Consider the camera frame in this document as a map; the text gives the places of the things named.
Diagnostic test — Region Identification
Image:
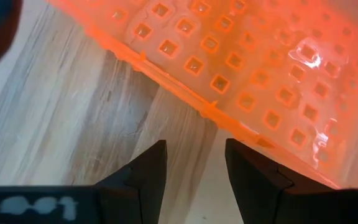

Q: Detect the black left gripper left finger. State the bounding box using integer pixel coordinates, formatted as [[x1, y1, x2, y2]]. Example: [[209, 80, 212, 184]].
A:
[[94, 139, 168, 224]]

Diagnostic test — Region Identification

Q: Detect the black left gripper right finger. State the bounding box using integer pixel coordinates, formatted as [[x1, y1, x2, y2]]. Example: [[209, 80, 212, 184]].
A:
[[224, 138, 341, 224]]

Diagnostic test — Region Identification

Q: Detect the orange plastic box lid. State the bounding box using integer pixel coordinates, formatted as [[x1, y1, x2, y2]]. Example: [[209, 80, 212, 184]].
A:
[[47, 0, 358, 190]]

